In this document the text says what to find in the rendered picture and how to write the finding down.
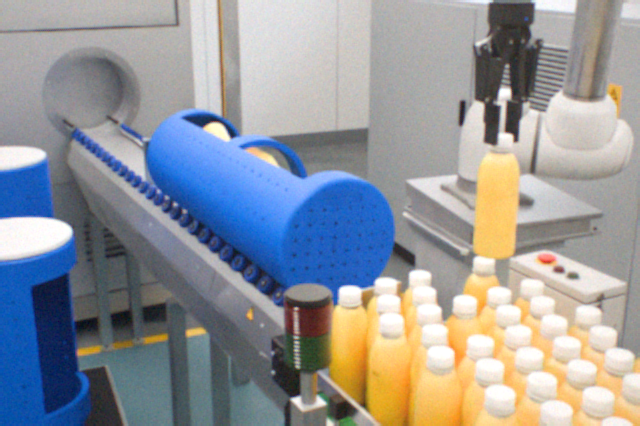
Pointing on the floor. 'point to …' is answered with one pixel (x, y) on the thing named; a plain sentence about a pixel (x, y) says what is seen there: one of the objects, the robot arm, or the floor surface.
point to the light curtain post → (230, 94)
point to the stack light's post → (306, 414)
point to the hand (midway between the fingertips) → (502, 123)
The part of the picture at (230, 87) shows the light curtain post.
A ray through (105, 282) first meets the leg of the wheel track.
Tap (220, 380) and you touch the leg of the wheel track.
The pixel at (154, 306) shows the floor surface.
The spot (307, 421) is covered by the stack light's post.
